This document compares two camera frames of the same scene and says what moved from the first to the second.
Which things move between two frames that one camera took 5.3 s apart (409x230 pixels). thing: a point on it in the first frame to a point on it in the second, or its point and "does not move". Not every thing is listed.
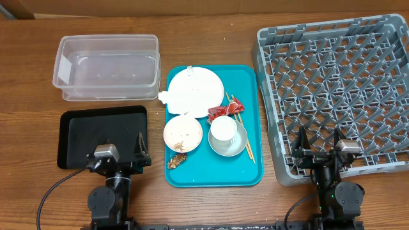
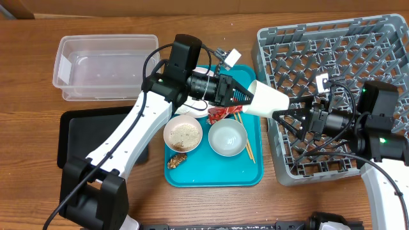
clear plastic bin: [108, 68] does not move
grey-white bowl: [231, 147] does not move
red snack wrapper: [234, 106] does not move
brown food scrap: [177, 158] does not move
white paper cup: [223, 128] to [266, 99]
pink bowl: [183, 133] does not move
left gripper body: [131, 168] to [222, 89]
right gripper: [312, 157] to [303, 113]
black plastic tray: [80, 131] does not move
